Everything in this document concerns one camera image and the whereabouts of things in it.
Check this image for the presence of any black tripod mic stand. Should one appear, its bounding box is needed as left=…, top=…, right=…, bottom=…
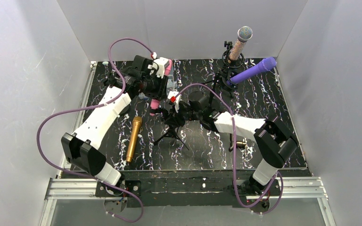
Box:
left=153, top=106, right=190, bottom=151

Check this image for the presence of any pink microphone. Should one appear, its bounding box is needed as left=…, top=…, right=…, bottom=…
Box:
left=150, top=72, right=171, bottom=116

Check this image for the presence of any gold microphone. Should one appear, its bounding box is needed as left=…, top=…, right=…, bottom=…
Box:
left=126, top=116, right=142, bottom=163

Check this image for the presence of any black round-base mic stand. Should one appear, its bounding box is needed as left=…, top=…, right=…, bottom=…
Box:
left=118, top=104, right=131, bottom=117

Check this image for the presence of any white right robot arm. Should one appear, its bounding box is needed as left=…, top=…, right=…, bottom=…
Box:
left=167, top=91, right=298, bottom=188

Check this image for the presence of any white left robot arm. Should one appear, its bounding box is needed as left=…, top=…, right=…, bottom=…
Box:
left=61, top=56, right=173, bottom=186

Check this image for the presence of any purple microphone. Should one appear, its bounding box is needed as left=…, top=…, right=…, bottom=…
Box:
left=226, top=57, right=277, bottom=85

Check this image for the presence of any glitter silver microphone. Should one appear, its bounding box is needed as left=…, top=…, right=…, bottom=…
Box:
left=228, top=26, right=253, bottom=61

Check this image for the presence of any clear plastic parts box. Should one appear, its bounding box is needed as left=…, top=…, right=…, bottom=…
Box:
left=138, top=80, right=176, bottom=101

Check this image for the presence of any black tripod under purple mic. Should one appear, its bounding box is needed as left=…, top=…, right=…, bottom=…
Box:
left=203, top=70, right=238, bottom=99

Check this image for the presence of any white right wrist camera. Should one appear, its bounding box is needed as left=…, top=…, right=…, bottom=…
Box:
left=167, top=91, right=181, bottom=113

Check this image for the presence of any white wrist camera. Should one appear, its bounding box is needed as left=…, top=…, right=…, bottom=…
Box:
left=148, top=52, right=173, bottom=79
left=167, top=91, right=181, bottom=113

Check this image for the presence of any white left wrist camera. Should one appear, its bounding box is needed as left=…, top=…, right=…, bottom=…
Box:
left=148, top=52, right=173, bottom=79

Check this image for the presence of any black shock-mount stand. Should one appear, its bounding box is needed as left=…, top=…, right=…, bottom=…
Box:
left=222, top=40, right=246, bottom=69

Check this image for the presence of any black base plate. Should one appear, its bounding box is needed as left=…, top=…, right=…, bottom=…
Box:
left=89, top=169, right=283, bottom=208

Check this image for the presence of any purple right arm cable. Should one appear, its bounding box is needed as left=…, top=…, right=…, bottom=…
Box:
left=176, top=83, right=284, bottom=216

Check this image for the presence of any aluminium rail frame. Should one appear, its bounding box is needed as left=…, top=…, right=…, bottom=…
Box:
left=40, top=177, right=336, bottom=226

